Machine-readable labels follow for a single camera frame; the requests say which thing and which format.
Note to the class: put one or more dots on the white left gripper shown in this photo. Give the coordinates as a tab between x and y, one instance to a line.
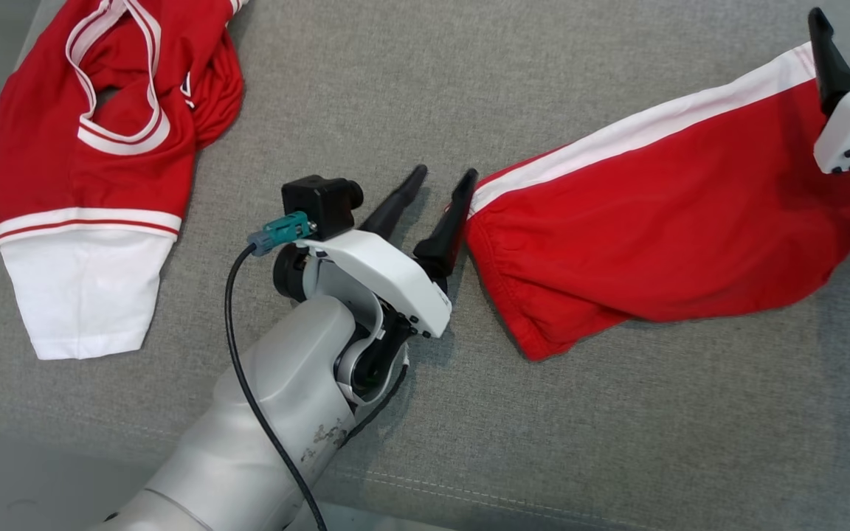
388	273

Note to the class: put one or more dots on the red shorts with white stripe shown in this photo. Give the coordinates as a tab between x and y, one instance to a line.
654	221

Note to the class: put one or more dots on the red Bulls 23 jersey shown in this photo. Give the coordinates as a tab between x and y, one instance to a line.
41	169

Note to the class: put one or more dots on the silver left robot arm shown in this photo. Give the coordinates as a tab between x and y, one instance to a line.
270	413

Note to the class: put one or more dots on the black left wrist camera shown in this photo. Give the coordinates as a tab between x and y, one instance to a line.
318	203

